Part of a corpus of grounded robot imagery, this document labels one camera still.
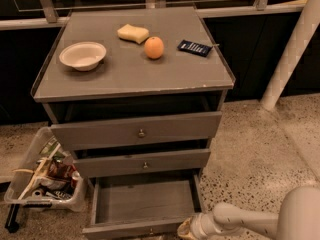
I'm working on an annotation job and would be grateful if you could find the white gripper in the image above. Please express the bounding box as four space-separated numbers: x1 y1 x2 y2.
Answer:
177 213 232 240

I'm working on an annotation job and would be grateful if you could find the grey bottom drawer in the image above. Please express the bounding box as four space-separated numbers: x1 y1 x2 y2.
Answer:
83 169 205 240

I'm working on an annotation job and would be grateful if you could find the grey drawer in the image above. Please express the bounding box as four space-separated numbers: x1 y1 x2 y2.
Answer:
83 169 205 240
51 111 222 151
74 149 210 178

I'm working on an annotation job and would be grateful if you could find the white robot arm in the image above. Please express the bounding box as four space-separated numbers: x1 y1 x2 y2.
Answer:
177 186 320 240

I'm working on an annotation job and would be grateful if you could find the grey middle drawer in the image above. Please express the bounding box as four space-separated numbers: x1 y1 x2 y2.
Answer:
74 149 210 178

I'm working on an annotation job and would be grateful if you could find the grey top drawer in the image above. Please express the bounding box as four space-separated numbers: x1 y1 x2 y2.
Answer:
51 111 222 151

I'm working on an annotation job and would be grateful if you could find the grey wooden drawer cabinet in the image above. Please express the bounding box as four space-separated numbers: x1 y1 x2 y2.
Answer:
30 6 237 240

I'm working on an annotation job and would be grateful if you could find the brown snack bag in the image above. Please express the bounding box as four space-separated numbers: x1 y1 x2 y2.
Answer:
47 160 73 180

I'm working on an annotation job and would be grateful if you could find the clear plastic storage bin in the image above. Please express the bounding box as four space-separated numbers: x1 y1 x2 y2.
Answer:
4 127 86 212

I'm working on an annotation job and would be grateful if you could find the orange fruit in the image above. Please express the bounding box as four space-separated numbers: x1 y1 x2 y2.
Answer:
144 37 164 59

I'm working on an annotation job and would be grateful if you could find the white paper bowl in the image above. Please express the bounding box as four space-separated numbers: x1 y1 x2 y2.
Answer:
59 42 107 72

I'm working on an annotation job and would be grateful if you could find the yellow sponge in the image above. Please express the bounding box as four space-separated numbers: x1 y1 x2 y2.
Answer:
117 24 149 44

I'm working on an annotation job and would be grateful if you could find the black tool handle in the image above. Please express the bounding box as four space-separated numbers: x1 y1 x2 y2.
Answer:
5 204 20 233

